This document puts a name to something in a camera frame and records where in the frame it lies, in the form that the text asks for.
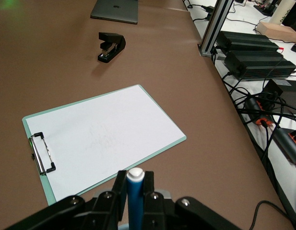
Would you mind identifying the grey laptop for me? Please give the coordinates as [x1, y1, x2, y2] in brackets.
[90, 0, 140, 25]

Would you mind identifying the black orange power strip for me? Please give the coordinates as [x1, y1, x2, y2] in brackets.
[243, 98, 274, 127]

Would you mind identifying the black stapler orange tip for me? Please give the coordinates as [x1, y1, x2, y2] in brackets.
[97, 32, 126, 63]

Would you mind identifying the blue marker white cap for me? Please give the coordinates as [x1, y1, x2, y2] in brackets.
[126, 167, 146, 230]

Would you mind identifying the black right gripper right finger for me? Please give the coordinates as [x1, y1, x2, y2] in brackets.
[142, 171, 242, 230]

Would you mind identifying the tan cardboard box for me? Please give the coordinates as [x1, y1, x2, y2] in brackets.
[255, 21, 296, 43]

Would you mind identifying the grey orange power strip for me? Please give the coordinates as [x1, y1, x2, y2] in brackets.
[274, 126, 296, 166]

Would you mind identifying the black finned power supply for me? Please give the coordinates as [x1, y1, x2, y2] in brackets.
[216, 31, 286, 52]
[223, 50, 296, 81]

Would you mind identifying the white paper sheet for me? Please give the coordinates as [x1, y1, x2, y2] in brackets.
[25, 85, 186, 202]

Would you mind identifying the white cylinder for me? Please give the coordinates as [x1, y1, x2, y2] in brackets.
[270, 0, 292, 24]

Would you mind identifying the flat black box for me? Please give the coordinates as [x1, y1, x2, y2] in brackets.
[262, 79, 296, 103]

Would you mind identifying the black looped cable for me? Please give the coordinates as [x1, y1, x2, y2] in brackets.
[248, 200, 296, 230]

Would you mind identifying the mint green clipboard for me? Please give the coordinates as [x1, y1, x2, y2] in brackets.
[22, 84, 187, 207]

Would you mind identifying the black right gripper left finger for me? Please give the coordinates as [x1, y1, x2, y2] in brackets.
[3, 170, 128, 230]

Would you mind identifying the aluminium profile post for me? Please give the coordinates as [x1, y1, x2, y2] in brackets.
[198, 0, 235, 58]

